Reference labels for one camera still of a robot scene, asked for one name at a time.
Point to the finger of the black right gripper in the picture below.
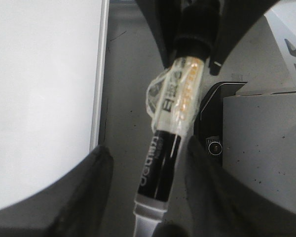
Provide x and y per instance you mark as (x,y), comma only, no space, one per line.
(238,16)
(162,17)

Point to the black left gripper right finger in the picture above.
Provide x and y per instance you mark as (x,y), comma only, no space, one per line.
(221,206)

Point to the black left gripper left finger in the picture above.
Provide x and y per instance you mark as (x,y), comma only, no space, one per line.
(73,206)

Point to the black white whiteboard marker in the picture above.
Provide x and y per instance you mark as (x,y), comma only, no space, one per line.
(172,101)

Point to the grey metal mounting plate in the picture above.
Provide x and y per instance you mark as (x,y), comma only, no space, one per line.
(259,121)

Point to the white whiteboard with aluminium frame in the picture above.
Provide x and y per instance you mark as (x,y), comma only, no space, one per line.
(52,57)

